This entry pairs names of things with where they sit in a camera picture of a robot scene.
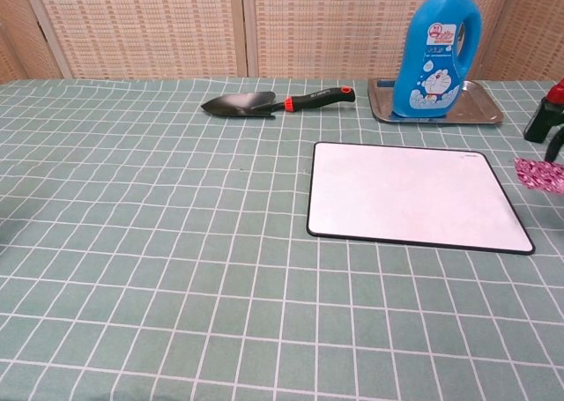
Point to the stainless steel tray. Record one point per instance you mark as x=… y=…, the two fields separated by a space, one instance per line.
x=473 y=106

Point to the woven bamboo folding screen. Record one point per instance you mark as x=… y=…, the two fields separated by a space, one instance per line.
x=154 y=26

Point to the black garden trowel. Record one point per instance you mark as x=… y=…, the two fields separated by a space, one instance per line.
x=238 y=103

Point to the white mouse pad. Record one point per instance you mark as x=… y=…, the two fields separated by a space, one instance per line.
x=410 y=198

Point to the pink patterned rectangular card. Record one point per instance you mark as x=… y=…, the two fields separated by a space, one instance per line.
x=539 y=175

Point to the black bottle red cap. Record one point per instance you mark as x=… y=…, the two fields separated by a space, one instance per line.
x=542 y=119

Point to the blue detergent pump bottle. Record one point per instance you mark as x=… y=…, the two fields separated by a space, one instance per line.
x=434 y=57

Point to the green checked tablecloth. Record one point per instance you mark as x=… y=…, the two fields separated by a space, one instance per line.
x=154 y=242

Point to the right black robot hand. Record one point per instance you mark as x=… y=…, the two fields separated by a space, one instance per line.
x=556 y=147

